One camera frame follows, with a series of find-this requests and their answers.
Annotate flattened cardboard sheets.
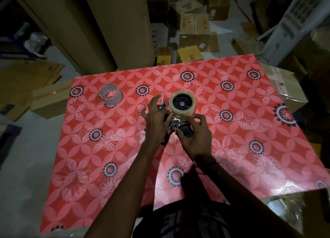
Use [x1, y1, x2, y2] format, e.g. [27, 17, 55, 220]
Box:
[0, 59, 65, 122]

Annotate large dark printed carton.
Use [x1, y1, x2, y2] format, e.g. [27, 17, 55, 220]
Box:
[251, 0, 301, 36]

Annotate person's left hand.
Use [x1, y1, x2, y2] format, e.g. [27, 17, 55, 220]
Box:
[141, 94, 174, 148]

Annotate black wristband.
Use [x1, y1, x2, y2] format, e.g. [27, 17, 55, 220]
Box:
[195, 161, 219, 175]

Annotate black metal tape dispenser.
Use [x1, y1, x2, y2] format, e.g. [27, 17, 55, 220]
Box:
[157, 93, 194, 147]

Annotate brown cardboard box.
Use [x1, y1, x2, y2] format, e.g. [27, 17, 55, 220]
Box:
[30, 79, 73, 120]

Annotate white crumpled plastic bag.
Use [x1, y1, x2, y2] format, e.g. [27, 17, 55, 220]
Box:
[24, 32, 48, 58]

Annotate clear plastic wrapped bundle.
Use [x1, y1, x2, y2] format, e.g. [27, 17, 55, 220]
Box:
[260, 191, 330, 236]

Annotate person's right forearm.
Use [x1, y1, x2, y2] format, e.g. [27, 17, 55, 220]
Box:
[198, 158, 302, 238]

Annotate white air cooler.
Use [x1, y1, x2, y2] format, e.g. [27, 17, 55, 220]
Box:
[262, 0, 330, 67]

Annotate dark blue metal beam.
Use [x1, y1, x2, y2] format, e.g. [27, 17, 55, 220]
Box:
[0, 124, 22, 168]

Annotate person's right hand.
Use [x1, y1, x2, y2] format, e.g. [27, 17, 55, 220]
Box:
[173, 113, 213, 161]

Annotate clear tape roll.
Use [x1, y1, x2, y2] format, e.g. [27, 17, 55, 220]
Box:
[169, 90, 197, 118]

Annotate dark patterned shirt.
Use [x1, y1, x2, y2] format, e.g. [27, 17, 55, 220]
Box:
[133, 200, 232, 238]

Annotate red floral table cover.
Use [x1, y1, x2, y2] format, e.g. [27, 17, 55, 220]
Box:
[38, 53, 330, 233]

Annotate tall brown cardboard carton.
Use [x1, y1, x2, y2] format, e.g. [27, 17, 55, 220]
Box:
[81, 0, 156, 71]
[6, 0, 118, 76]

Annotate taped plastic-wrapped cardboard box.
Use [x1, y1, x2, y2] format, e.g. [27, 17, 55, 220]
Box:
[260, 62, 309, 114]

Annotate pile of cardboard boxes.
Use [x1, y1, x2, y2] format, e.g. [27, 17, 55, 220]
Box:
[147, 0, 263, 65]

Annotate person's left forearm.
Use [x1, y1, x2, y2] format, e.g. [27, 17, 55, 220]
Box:
[84, 142, 165, 238]

